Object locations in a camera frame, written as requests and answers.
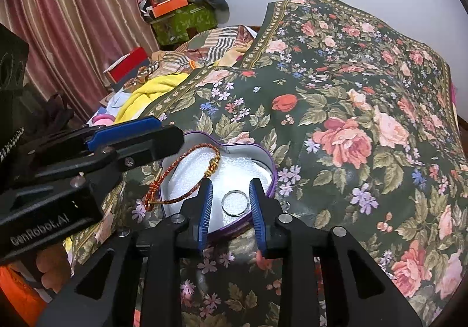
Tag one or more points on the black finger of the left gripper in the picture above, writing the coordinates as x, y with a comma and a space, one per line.
123, 156

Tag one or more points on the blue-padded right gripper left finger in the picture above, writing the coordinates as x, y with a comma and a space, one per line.
182, 235

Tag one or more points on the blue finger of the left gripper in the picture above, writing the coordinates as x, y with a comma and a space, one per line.
110, 135

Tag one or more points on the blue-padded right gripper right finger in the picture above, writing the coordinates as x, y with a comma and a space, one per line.
280, 235

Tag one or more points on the purple heart-shaped jewelry box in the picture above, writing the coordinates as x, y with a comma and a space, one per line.
241, 161

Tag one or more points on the person's hand holding gripper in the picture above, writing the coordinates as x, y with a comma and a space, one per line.
54, 267

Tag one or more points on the yellow blanket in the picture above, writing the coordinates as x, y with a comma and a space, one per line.
143, 96

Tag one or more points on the red white box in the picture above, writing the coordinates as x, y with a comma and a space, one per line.
125, 64

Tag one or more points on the green patterned box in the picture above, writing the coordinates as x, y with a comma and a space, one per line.
182, 24

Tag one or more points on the pink striped curtain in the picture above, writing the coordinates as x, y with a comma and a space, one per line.
72, 42

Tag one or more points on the striped patchwork quilt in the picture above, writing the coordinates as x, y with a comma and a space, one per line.
221, 46

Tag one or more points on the dark floral bedspread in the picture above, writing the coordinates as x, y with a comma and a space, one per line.
360, 123

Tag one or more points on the orange shoe box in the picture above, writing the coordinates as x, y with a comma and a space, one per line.
167, 6

